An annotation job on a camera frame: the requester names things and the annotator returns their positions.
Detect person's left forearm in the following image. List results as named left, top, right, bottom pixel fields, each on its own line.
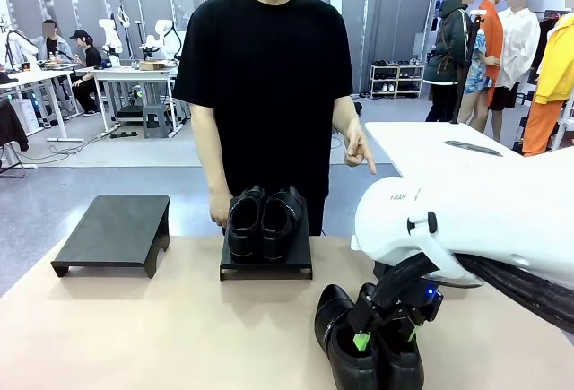
left=332, top=95, right=360, bottom=134

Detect wooden shoe rack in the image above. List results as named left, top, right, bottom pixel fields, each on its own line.
left=370, top=62, right=425, bottom=100

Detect figure in white shirt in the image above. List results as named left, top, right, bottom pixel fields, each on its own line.
left=488, top=0, right=542, bottom=143

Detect black cable bundle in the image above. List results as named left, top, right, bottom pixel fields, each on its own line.
left=370, top=250, right=574, bottom=334

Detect person in black t-shirt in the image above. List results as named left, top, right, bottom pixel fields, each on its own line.
left=172, top=0, right=358, bottom=237

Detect yellow hoodie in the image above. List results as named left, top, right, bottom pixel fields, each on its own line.
left=533, top=13, right=574, bottom=105

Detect grey plastic stool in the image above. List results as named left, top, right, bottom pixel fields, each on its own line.
left=142, top=103, right=174, bottom=140

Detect mannequin in dark green jacket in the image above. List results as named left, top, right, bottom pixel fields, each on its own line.
left=422, top=0, right=477, bottom=123

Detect orange trousers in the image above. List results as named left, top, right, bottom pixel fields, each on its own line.
left=521, top=99, right=569, bottom=159

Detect child mannequin floral shirt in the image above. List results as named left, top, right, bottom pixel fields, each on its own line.
left=457, top=29, right=501, bottom=132

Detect long white desk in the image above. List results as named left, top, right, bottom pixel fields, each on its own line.
left=0, top=68, right=85, bottom=143

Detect black leather dress shoe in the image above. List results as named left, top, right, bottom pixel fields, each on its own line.
left=227, top=185, right=267, bottom=263
left=357, top=282, right=425, bottom=390
left=261, top=186, right=305, bottom=264
left=314, top=283, right=380, bottom=390

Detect person's right hand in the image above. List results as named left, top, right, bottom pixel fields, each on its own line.
left=208, top=192, right=232, bottom=229

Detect mannequin in orange with hat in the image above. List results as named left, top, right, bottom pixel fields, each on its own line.
left=474, top=0, right=509, bottom=140

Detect person's left hand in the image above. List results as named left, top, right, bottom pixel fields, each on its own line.
left=343, top=117, right=378, bottom=177

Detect large white table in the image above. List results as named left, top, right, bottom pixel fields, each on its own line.
left=364, top=120, right=525, bottom=180

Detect white desk with robots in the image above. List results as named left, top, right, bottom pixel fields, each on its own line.
left=91, top=65, right=185, bottom=135

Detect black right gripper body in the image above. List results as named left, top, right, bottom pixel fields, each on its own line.
left=378, top=283, right=446, bottom=325

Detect black shoe stand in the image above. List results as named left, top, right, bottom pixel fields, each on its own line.
left=372, top=260, right=399, bottom=281
left=219, top=195, right=314, bottom=282
left=50, top=194, right=171, bottom=280

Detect seated person grey jacket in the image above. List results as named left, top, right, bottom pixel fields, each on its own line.
left=38, top=20, right=75, bottom=63

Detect person's right forearm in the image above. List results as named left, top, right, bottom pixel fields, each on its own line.
left=190, top=101, right=234, bottom=198

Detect black hanging garment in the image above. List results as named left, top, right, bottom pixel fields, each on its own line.
left=0, top=97, right=30, bottom=152

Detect seated person black cap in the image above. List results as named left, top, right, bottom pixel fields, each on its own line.
left=69, top=30, right=107, bottom=117

